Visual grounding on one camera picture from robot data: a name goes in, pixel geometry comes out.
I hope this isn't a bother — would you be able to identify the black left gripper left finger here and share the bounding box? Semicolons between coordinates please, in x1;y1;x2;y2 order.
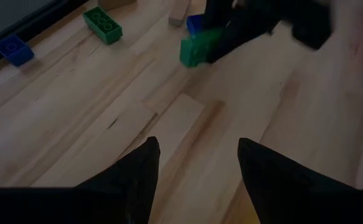
0;136;161;224

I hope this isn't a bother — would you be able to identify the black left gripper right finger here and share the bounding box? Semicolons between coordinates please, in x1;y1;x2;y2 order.
237;138;363;224

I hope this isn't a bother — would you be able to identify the blue long brick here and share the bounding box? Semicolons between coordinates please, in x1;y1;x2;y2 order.
186;14;207;35

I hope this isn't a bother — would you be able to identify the green long brick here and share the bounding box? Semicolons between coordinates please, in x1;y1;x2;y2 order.
179;28;224;68
82;6;123;45

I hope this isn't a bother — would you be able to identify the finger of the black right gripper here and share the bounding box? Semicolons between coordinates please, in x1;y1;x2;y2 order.
204;0;241;29
204;9;283;65

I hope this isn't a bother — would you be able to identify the yellow translucent bin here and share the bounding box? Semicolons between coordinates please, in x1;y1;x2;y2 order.
224;189;262;224

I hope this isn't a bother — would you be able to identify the blue small brick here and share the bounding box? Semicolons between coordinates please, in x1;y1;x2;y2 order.
0;34;35;67

